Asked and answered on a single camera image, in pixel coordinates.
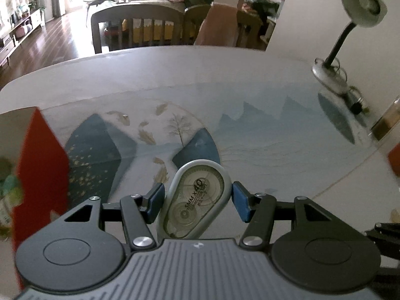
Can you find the pink towel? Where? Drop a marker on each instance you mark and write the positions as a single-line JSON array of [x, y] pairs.
[[215, 26]]

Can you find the yellow chair cushion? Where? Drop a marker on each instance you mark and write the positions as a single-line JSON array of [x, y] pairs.
[[147, 31]]

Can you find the pink pot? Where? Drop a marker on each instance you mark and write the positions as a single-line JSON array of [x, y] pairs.
[[23, 30]]

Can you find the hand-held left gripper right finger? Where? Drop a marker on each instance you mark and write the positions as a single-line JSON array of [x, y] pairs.
[[241, 201]]

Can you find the cardboard box with red sides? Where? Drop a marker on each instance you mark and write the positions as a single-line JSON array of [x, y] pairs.
[[40, 178]]

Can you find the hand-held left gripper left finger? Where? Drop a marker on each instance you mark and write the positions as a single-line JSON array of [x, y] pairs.
[[156, 203]]

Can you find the grey correction tape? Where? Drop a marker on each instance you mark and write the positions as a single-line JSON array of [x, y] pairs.
[[193, 200]]

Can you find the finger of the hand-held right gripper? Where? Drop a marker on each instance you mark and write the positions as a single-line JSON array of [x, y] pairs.
[[387, 230]]

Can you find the tall glass jar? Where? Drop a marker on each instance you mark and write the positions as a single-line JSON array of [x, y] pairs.
[[387, 120]]

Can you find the wooden television cabinet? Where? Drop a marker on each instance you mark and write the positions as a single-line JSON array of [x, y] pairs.
[[18, 40]]

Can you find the dark wooden chair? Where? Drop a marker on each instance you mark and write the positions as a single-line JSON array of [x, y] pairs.
[[137, 11], [248, 25]]

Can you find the grey desk lamp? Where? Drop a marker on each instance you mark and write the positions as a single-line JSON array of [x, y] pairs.
[[362, 3]]

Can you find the orange object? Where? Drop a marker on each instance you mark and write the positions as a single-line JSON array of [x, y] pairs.
[[395, 156]]

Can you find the black power adapter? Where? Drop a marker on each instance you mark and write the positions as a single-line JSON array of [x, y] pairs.
[[357, 105]]

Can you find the cloth-covered television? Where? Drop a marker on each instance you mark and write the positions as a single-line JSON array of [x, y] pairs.
[[12, 0]]

